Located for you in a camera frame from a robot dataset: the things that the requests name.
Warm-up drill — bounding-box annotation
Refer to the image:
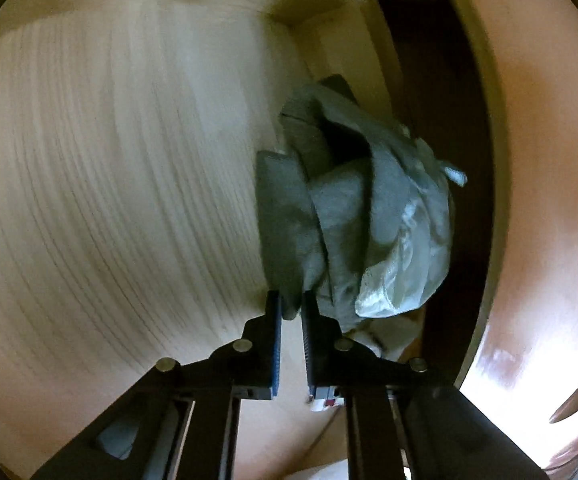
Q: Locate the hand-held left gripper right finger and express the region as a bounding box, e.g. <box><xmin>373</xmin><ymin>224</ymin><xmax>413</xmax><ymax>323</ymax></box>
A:
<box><xmin>300</xmin><ymin>290</ymin><xmax>550</xmax><ymax>480</ymax></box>

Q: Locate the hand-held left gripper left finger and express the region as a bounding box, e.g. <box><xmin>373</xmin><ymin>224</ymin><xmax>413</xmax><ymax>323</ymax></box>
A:
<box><xmin>29</xmin><ymin>290</ymin><xmax>285</xmax><ymax>480</ymax></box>

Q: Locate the grey cloth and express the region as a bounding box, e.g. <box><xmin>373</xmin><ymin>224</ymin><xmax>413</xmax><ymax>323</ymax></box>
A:
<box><xmin>255</xmin><ymin>74</ymin><xmax>415</xmax><ymax>333</ymax></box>

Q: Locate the white satin cloth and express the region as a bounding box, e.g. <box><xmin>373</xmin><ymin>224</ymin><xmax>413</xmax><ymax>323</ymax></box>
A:
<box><xmin>354</xmin><ymin>135</ymin><xmax>470</xmax><ymax>318</ymax></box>

